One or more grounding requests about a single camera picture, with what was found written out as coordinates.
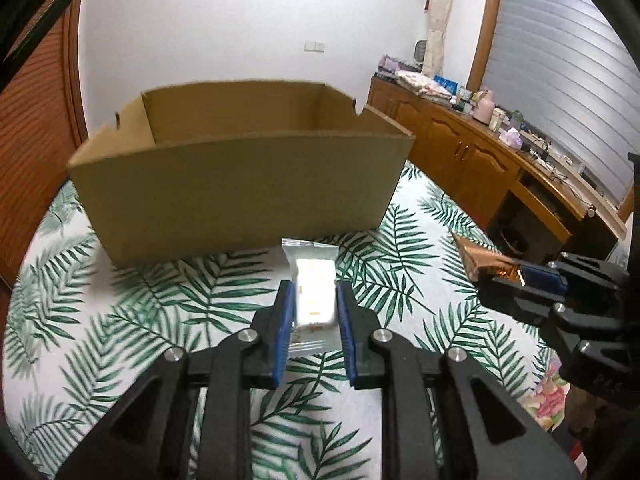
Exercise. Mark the small white fan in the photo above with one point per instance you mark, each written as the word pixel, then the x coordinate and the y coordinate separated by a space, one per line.
pixel 421 54

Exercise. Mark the pink kettle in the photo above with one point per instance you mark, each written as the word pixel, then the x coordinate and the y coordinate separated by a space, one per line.
pixel 484 106

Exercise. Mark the stack of folded cloths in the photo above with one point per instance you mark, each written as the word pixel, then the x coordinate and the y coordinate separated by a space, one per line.
pixel 415 82

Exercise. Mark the brown foil snack packet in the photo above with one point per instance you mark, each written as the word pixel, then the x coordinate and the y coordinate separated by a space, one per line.
pixel 480 257

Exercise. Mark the white jar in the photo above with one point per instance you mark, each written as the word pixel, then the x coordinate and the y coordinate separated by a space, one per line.
pixel 498 120

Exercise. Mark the brown cardboard box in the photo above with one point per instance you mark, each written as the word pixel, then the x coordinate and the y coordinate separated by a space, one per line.
pixel 240 195

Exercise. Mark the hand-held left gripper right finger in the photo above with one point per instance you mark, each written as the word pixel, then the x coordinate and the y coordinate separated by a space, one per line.
pixel 347 335

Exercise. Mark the grey window blinds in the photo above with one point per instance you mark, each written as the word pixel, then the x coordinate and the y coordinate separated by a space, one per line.
pixel 560 60

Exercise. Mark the cream curtain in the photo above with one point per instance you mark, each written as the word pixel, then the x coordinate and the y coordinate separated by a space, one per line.
pixel 442 15

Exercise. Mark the wooden louvered door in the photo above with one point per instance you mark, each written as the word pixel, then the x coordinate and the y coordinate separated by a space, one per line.
pixel 35 135

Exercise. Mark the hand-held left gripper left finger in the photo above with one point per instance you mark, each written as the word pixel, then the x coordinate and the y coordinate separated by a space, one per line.
pixel 281 335

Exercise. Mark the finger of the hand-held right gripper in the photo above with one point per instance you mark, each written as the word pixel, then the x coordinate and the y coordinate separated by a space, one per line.
pixel 530 305
pixel 542 277

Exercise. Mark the blue packet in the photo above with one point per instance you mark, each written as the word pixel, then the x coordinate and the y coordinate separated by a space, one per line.
pixel 446 83

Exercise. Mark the purple tissue pack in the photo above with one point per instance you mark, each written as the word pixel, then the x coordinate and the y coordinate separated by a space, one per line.
pixel 511 137

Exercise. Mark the clear packet of cream biscuit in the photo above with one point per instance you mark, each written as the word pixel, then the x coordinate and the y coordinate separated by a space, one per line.
pixel 315 285

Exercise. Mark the wooden cabinet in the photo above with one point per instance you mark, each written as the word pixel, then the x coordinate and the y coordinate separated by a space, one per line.
pixel 450 155

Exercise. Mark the white wall switch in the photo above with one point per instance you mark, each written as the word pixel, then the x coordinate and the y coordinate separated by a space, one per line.
pixel 315 46

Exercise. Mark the green leaf print cloth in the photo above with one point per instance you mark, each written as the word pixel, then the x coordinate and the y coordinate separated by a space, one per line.
pixel 125 310

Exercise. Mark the floral bed sheet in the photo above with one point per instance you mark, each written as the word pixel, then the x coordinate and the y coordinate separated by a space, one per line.
pixel 547 395

